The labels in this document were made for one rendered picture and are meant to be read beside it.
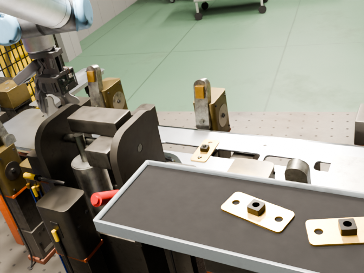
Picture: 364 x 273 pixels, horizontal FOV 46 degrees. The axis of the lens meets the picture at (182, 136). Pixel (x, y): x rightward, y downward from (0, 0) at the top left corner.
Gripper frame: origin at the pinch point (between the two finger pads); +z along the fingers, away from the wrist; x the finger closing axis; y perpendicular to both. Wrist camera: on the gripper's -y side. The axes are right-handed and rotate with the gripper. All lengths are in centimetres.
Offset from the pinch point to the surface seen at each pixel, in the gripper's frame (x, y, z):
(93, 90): 10.2, 5.3, -3.5
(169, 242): -45, 62, -14
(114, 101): 14.2, 8.4, 1.8
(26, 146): -12.8, -1.0, 1.5
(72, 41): 284, -263, 83
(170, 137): -1.1, 35.8, 1.6
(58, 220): -38, 34, -4
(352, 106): 203, 50, 101
